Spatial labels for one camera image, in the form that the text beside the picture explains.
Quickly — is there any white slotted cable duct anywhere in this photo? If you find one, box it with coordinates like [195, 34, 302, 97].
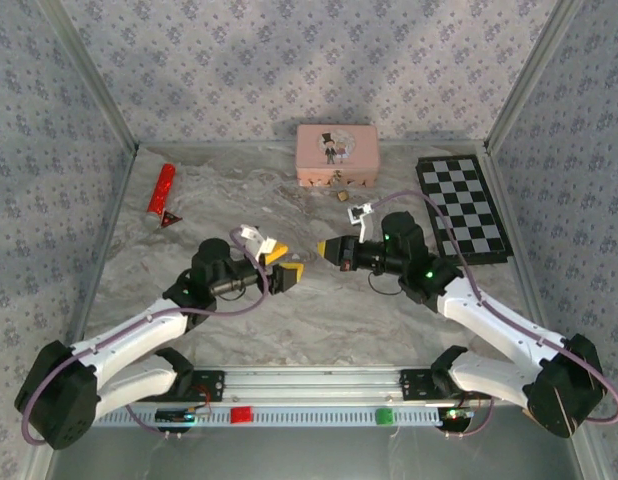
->
[96, 407, 443, 427]

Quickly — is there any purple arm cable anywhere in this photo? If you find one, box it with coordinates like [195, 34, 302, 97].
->
[19, 227, 270, 446]
[369, 191, 618, 440]

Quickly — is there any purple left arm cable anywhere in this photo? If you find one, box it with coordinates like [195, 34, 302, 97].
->
[19, 227, 270, 446]

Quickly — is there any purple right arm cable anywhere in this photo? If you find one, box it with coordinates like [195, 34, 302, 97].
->
[369, 191, 618, 440]

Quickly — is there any black white chessboard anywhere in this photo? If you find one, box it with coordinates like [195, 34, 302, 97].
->
[414, 154, 515, 265]

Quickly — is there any pink tin box with couple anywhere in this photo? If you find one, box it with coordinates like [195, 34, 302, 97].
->
[295, 123, 380, 189]

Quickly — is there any red glitter tube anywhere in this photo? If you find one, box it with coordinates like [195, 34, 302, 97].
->
[142, 163, 177, 230]

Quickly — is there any aluminium side rail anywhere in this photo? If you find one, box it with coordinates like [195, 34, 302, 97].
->
[483, 147, 558, 336]
[63, 144, 141, 351]

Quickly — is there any aluminium front beam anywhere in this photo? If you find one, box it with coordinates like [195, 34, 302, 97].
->
[188, 366, 440, 403]

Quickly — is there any aluminium corner post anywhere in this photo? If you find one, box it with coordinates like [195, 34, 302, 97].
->
[483, 0, 588, 154]
[37, 0, 141, 152]

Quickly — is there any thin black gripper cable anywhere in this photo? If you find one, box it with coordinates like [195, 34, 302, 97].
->
[367, 271, 406, 299]
[214, 279, 264, 302]

